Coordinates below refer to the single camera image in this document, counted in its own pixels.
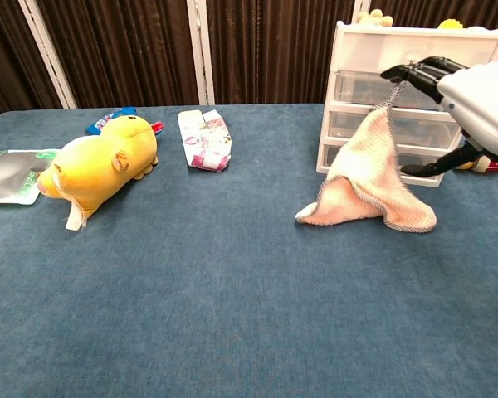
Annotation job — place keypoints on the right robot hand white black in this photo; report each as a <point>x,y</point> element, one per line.
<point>481,103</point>

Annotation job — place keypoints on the pink cloth with grey trim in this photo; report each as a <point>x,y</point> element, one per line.
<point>369,166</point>

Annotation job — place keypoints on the small yellow toy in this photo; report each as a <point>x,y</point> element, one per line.
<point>450,25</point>

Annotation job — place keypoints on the white plastic drawer organizer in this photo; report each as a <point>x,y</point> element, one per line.
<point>377,45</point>

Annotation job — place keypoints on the small beige plush toy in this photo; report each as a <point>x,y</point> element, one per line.
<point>373,18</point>

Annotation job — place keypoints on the floral tissue packet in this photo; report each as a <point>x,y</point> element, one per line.
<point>205,141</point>

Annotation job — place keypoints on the red snack wrapper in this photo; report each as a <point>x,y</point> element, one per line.
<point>157,127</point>

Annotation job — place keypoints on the dark brown curtain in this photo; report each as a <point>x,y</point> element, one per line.
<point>120,49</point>

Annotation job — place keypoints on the blue snack wrapper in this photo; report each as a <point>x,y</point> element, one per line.
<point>108,118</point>

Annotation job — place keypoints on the yellow plush animal toy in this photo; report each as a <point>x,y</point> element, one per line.
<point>103,161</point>

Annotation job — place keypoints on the silver green pouch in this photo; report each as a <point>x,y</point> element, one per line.
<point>8,178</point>

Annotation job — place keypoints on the white partition post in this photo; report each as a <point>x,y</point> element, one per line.
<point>201,54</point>
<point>360,10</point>
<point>50,58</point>

